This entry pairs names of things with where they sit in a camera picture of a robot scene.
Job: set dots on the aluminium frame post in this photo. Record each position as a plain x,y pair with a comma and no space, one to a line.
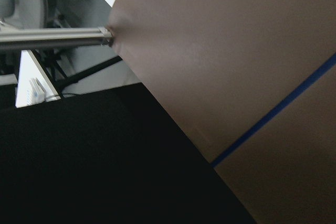
51,38

